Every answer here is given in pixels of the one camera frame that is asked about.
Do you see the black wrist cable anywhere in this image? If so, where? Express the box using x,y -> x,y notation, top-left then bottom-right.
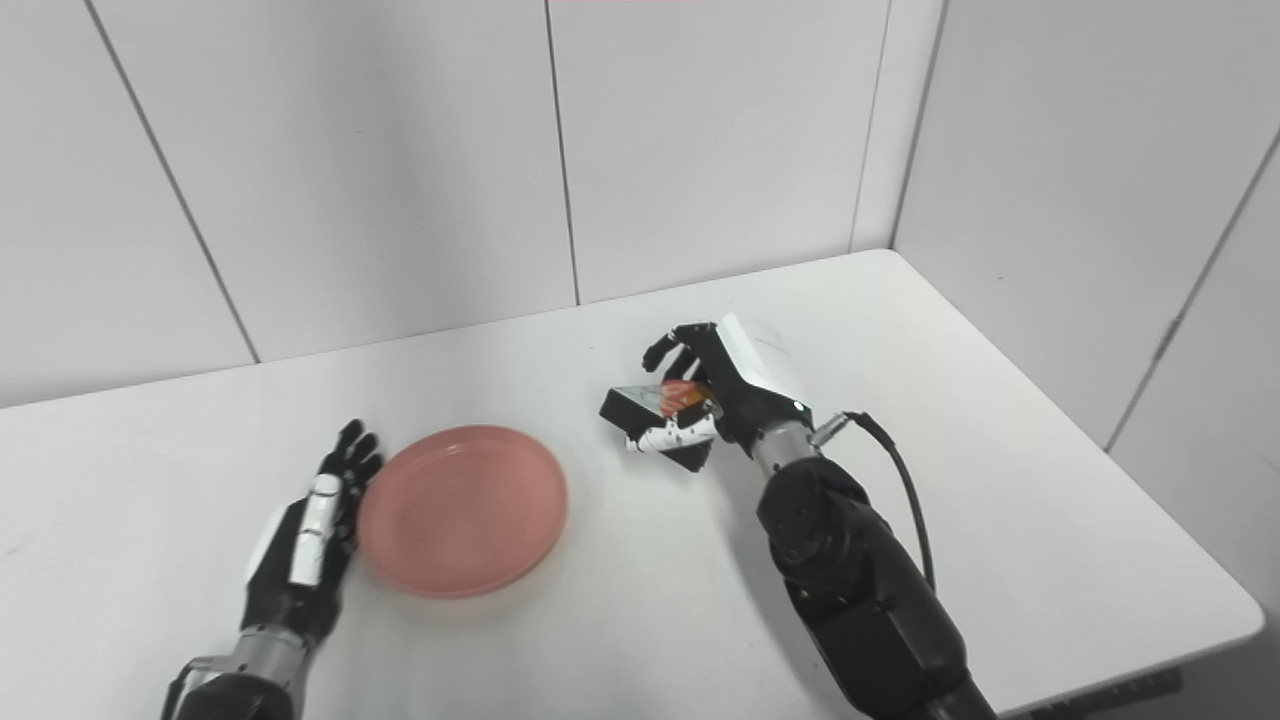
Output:
812,410 -> 937,593
160,655 -> 236,720

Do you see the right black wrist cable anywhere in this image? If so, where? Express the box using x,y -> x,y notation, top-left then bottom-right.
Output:
812,410 -> 937,593

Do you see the chocolate cake slice with fruit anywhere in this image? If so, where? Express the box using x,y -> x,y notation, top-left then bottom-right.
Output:
600,378 -> 715,472

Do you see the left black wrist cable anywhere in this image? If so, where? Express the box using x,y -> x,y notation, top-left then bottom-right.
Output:
160,655 -> 236,720

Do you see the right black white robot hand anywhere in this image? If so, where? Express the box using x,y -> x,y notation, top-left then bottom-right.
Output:
625,313 -> 813,453

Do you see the pink round plate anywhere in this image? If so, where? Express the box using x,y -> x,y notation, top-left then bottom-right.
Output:
358,425 -> 570,600

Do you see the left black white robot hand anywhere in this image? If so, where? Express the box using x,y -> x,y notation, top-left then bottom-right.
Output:
238,419 -> 385,649

